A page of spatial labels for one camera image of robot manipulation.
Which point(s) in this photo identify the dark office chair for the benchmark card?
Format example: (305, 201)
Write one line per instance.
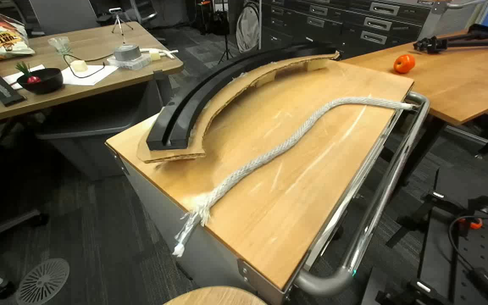
(7, 225)

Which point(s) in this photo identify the orange fruit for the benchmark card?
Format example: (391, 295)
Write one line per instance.
(403, 63)

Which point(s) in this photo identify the grey office chair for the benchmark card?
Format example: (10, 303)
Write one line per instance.
(63, 13)

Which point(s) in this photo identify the grey tape roll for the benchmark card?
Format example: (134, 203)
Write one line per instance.
(125, 52)

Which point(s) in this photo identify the small white round lump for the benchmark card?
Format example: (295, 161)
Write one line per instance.
(78, 66)

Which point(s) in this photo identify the small silver tripod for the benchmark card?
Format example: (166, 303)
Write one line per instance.
(120, 18)

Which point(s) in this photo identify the chip snack bag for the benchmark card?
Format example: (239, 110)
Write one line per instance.
(3, 41)

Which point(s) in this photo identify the black breadboard with stands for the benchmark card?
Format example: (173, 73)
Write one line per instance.
(481, 264)

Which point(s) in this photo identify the dark drawer cabinet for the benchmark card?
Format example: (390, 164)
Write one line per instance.
(334, 22)

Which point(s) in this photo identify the black curved board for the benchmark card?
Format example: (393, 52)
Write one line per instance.
(178, 112)

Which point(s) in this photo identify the wooden office desk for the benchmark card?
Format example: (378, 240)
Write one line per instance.
(91, 39)
(469, 78)

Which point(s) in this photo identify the grey metal cart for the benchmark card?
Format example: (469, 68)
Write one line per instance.
(159, 220)

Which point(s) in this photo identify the black bowl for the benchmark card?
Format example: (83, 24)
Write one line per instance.
(42, 85)

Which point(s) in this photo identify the red item in bowl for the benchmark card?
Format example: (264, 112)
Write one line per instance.
(34, 79)

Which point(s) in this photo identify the round mesh fan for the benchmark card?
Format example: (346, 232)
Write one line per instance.
(247, 25)

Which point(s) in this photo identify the black folded tripod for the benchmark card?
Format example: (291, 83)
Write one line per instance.
(457, 41)

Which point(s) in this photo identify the white paper sheet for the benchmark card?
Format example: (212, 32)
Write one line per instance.
(100, 76)

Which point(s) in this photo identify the clear plastic bag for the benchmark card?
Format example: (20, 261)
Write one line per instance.
(59, 44)

